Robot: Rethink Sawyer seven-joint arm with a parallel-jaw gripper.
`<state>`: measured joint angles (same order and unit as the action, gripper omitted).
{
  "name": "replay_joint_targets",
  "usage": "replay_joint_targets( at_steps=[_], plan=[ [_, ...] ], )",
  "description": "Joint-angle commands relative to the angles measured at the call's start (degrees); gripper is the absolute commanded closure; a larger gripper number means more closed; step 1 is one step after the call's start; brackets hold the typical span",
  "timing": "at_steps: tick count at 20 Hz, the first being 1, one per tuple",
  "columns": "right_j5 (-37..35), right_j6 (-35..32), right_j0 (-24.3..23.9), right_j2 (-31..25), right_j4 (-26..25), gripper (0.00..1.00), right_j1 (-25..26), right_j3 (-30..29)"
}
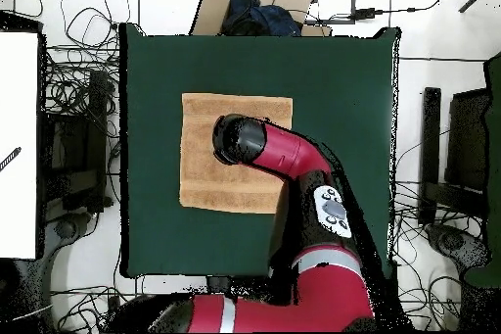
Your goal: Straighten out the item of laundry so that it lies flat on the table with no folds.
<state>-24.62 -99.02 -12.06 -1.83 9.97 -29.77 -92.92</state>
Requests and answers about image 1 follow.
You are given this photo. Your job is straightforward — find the dark green table cloth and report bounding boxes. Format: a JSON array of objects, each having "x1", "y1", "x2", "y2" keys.
[{"x1": 118, "y1": 22, "x2": 401, "y2": 278}]

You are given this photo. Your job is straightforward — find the tan terry towel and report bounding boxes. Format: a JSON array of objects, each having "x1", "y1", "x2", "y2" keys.
[{"x1": 178, "y1": 92, "x2": 294, "y2": 215}]

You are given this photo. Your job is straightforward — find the grey stand foot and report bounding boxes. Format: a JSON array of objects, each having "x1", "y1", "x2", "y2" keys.
[
  {"x1": 46, "y1": 212, "x2": 93, "y2": 257},
  {"x1": 426, "y1": 223, "x2": 490, "y2": 270}
]

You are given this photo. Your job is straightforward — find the black stand frame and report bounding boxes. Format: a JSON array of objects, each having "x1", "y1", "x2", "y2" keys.
[
  {"x1": 38, "y1": 69, "x2": 114, "y2": 214},
  {"x1": 418, "y1": 86, "x2": 490, "y2": 225}
]

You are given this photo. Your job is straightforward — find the black striped rod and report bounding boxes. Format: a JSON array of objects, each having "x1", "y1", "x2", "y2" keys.
[{"x1": 0, "y1": 146, "x2": 23, "y2": 173}]

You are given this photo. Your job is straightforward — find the dark blue jeans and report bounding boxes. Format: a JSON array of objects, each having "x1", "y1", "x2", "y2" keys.
[{"x1": 222, "y1": 0, "x2": 303, "y2": 37}]

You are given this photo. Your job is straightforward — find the brown cardboard box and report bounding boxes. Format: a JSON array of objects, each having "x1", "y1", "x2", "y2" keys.
[{"x1": 188, "y1": 0, "x2": 333, "y2": 37}]

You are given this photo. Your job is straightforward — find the black power adapter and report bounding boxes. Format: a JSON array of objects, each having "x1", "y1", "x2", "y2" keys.
[{"x1": 353, "y1": 7, "x2": 377, "y2": 21}]

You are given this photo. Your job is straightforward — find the white flat panel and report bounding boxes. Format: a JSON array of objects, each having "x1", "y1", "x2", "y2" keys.
[{"x1": 0, "y1": 30, "x2": 40, "y2": 261}]

